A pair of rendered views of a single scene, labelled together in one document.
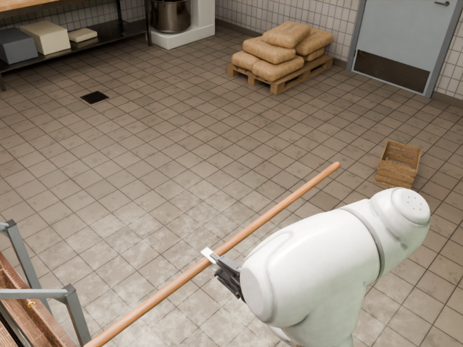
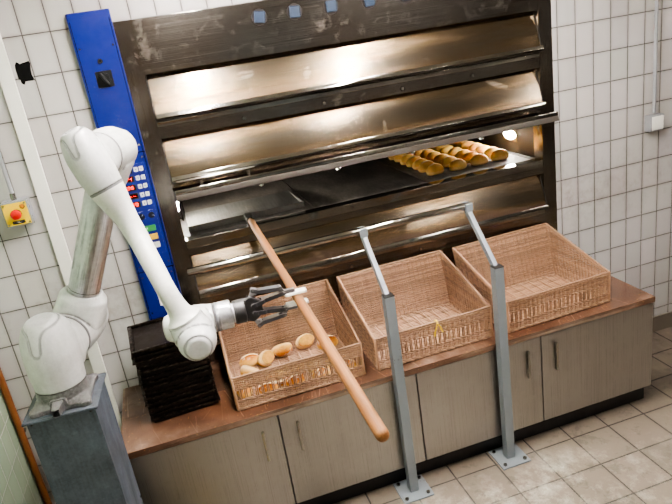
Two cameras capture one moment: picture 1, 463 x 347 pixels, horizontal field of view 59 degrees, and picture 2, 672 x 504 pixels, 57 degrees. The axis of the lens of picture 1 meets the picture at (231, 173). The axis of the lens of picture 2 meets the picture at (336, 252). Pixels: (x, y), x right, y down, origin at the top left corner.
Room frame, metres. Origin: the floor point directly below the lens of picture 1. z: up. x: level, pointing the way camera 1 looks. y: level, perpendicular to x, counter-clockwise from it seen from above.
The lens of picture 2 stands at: (2.02, -1.36, 1.96)
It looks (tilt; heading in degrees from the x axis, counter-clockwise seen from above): 20 degrees down; 124
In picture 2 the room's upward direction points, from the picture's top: 9 degrees counter-clockwise
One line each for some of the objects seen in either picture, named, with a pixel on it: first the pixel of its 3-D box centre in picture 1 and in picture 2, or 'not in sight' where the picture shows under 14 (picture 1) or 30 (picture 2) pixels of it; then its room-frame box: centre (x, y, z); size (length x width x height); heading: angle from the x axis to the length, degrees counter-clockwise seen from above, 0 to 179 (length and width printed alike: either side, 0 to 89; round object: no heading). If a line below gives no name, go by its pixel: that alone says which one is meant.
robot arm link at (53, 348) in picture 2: not in sight; (51, 348); (0.29, -0.42, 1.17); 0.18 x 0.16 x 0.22; 120
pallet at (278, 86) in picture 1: (281, 65); not in sight; (5.14, -0.60, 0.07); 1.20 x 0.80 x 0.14; 138
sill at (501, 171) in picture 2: not in sight; (374, 200); (0.60, 1.13, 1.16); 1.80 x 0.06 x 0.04; 48
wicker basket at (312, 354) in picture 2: not in sight; (285, 339); (0.42, 0.51, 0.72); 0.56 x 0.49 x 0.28; 47
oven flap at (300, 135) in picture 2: not in sight; (366, 121); (0.62, 1.12, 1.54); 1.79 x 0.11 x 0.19; 48
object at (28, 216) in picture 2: not in sight; (18, 212); (-0.35, -0.02, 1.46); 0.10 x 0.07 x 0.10; 48
